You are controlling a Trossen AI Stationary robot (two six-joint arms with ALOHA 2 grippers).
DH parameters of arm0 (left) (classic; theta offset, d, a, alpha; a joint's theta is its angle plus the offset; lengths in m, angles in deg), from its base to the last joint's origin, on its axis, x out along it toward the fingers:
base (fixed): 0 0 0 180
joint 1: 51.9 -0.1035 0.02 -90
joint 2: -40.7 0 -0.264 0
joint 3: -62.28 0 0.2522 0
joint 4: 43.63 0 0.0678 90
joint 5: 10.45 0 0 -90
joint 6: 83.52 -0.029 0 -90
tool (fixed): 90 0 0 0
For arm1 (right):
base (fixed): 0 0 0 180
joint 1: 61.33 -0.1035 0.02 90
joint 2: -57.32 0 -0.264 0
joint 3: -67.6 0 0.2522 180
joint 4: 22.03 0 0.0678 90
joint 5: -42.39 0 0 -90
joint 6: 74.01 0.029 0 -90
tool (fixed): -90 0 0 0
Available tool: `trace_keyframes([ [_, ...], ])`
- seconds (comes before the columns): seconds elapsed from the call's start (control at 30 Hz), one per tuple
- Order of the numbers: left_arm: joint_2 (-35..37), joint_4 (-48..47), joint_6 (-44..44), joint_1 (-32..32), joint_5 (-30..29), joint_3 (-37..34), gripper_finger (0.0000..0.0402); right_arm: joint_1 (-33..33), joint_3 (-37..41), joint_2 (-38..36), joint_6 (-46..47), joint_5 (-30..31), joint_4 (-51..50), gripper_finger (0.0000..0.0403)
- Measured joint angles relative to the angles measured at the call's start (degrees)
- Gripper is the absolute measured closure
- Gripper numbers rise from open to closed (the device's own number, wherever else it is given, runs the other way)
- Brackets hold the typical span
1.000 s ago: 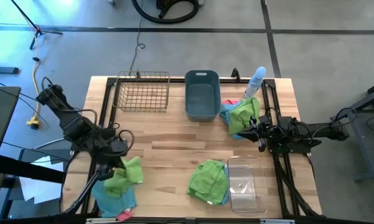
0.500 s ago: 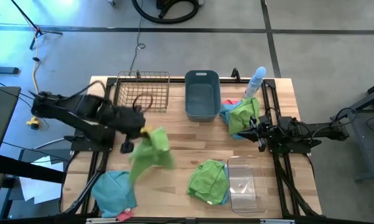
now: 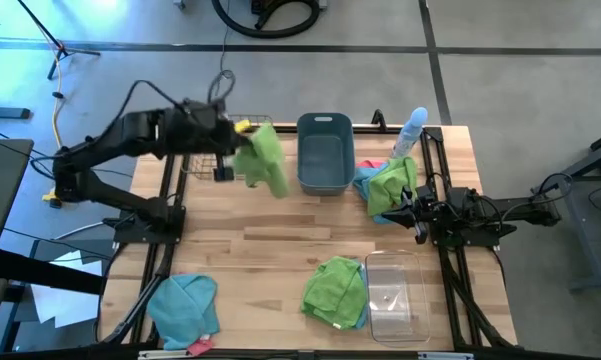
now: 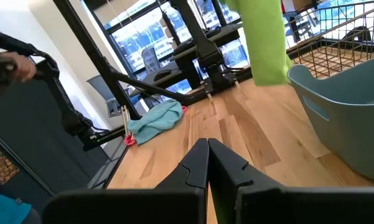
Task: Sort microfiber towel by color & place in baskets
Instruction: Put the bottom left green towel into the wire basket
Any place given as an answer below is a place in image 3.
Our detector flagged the dark grey desk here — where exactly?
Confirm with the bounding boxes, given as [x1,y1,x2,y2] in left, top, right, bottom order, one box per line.
[0,138,35,351]

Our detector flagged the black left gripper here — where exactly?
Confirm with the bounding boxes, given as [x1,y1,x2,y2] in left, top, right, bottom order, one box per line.
[172,98,255,182]

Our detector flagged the black floor cable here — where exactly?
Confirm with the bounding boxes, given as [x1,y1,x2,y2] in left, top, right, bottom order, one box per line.
[217,0,232,71]

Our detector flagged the white paper sheets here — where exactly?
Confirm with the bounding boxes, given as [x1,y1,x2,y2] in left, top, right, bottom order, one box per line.
[29,249,105,330]

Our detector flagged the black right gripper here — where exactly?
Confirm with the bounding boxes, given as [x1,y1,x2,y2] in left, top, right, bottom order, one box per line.
[381,185,454,246]

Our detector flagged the black stand foot bar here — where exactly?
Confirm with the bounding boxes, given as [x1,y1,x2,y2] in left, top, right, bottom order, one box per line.
[0,106,32,120]

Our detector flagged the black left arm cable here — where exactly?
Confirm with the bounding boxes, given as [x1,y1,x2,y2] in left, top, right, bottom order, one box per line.
[97,69,237,149]

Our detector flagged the light blue spray bottle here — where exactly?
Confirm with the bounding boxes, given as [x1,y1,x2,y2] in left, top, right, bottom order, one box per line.
[389,106,430,160]

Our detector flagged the small pink microfiber towel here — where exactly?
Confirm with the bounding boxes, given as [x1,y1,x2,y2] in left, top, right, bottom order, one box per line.
[186,337,215,357]

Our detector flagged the clear plastic bin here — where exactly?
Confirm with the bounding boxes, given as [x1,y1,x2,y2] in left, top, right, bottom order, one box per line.
[363,249,432,346]

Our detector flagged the black aluminium table frame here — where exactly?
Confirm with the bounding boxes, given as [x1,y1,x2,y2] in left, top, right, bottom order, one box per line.
[94,122,519,360]

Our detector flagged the green microfiber towel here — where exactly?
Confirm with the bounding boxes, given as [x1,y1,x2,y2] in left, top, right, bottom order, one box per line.
[300,255,367,331]
[366,156,419,219]
[232,122,292,200]

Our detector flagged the black vacuum hose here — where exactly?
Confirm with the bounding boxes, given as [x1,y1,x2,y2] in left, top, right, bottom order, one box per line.
[210,0,322,40]

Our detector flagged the wire mesh basket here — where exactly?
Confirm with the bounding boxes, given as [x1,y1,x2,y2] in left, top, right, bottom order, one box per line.
[181,113,275,182]

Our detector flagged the yellow cable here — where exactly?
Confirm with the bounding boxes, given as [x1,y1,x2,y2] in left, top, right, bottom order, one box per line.
[32,19,65,149]

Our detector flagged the black tripod stand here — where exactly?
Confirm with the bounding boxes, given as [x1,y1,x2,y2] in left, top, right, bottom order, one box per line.
[14,0,101,81]

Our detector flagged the grey desk frame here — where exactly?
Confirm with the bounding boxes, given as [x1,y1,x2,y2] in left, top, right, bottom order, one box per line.
[532,127,601,294]

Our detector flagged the yellow clamp tool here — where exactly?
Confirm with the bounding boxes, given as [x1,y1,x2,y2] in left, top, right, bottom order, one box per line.
[42,188,64,209]

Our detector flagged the grey-blue plastic bin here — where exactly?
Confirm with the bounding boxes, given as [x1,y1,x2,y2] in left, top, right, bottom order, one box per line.
[296,111,357,197]

